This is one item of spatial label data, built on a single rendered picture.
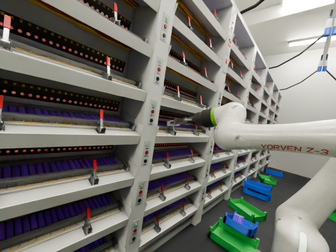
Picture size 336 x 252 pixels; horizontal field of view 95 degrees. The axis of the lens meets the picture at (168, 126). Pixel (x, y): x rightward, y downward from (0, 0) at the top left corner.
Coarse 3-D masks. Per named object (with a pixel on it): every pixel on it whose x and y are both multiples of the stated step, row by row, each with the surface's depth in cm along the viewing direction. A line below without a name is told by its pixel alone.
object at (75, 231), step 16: (112, 192) 84; (48, 208) 62; (64, 208) 65; (80, 208) 68; (96, 208) 69; (112, 208) 74; (128, 208) 73; (0, 224) 52; (16, 224) 53; (32, 224) 55; (48, 224) 57; (64, 224) 59; (80, 224) 63; (96, 224) 65; (112, 224) 68; (0, 240) 48; (16, 240) 49; (32, 240) 52; (48, 240) 54; (64, 240) 56; (80, 240) 58
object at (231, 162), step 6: (240, 48) 180; (246, 48) 176; (252, 48) 171; (246, 54) 175; (252, 54) 171; (252, 60) 172; (240, 66) 179; (252, 66) 175; (246, 72) 174; (246, 78) 174; (234, 84) 182; (240, 84) 178; (234, 90) 182; (240, 90) 177; (246, 90) 173; (228, 102) 185; (246, 102) 179; (234, 156) 177; (228, 162) 181; (234, 168) 184; (228, 180) 180; (228, 192) 181; (228, 198) 184
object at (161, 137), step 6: (162, 120) 106; (168, 120) 110; (198, 126) 131; (156, 132) 78; (162, 132) 88; (204, 132) 125; (210, 132) 123; (156, 138) 80; (162, 138) 83; (168, 138) 87; (174, 138) 91; (180, 138) 95; (186, 138) 100; (192, 138) 105; (198, 138) 111; (204, 138) 118
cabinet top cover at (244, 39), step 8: (208, 0) 117; (216, 0) 116; (224, 0) 115; (232, 0) 116; (208, 8) 126; (216, 8) 124; (240, 16) 131; (240, 24) 139; (240, 32) 150; (248, 32) 150; (232, 40) 166; (240, 40) 164; (248, 40) 162; (256, 48) 176
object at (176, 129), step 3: (159, 126) 89; (162, 126) 91; (165, 126) 93; (168, 126) 96; (171, 126) 99; (159, 129) 90; (162, 129) 92; (165, 129) 94; (168, 129) 96; (174, 129) 100; (177, 129) 102; (180, 129) 105; (183, 129) 107; (186, 129) 110; (189, 129) 112; (192, 129) 115; (195, 129) 118; (198, 129) 122; (201, 129) 126
